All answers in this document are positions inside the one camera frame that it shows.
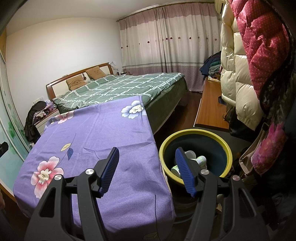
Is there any left brown pillow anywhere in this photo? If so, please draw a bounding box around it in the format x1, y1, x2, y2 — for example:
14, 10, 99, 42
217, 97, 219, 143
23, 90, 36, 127
66, 74, 86, 91

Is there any wooden desk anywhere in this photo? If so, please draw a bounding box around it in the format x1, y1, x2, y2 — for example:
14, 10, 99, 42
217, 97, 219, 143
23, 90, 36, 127
194, 78, 229, 132

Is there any white nightstand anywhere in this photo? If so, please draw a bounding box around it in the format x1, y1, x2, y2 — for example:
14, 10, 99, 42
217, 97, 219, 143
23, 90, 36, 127
35, 108, 59, 135

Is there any purple floral tablecloth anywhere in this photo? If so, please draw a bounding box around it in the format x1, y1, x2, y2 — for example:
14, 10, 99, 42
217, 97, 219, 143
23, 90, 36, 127
13, 96, 176, 240

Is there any beige air conditioner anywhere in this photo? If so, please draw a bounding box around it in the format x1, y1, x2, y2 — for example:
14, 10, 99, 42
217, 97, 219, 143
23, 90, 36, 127
214, 0, 226, 14

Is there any red puffer jacket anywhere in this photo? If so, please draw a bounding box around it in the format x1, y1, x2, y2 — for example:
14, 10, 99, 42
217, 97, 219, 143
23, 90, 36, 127
230, 1, 290, 96

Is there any right brown pillow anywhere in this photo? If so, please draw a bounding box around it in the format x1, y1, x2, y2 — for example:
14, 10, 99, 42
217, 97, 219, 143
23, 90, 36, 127
86, 66, 107, 80

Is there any clothes pile on desk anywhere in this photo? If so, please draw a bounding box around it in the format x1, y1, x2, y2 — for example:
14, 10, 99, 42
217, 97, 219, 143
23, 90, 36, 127
199, 51, 221, 77

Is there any dark clothes pile on nightstand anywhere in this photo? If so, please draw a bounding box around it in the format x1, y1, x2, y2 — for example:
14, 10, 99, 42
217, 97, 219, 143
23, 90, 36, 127
24, 101, 47, 144

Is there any pink white curtain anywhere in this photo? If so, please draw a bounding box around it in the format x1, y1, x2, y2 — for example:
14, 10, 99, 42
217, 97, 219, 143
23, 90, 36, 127
118, 2, 221, 92

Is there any white paper cup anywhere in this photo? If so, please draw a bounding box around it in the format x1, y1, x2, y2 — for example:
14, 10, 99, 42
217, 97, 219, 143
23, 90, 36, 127
185, 150, 197, 159

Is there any bed with green plaid quilt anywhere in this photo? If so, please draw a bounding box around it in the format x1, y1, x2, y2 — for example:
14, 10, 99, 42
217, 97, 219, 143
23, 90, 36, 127
53, 73, 187, 133

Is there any yellow rim trash bin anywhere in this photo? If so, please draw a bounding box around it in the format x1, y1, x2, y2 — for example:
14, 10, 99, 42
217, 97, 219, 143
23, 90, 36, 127
159, 128, 233, 185

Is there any cream puffer jacket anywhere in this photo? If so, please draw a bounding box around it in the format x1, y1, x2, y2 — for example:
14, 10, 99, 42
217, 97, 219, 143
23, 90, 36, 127
220, 1, 263, 130

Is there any pink floral garment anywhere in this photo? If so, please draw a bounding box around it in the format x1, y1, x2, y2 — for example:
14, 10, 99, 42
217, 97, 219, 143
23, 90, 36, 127
251, 122, 286, 175

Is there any wooden headboard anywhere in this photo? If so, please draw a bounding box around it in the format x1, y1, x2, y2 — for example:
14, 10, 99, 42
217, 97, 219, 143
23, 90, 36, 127
46, 63, 113, 100

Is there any sliding wardrobe door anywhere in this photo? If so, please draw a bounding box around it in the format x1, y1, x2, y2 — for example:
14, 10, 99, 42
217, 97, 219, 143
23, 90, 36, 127
1, 56, 30, 198

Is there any brown pillow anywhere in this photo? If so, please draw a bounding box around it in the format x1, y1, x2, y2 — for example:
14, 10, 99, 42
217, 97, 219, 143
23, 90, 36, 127
66, 74, 86, 91
86, 66, 107, 80

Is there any green white drink bottle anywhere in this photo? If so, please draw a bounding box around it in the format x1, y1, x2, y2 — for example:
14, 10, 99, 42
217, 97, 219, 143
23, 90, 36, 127
171, 156, 207, 178

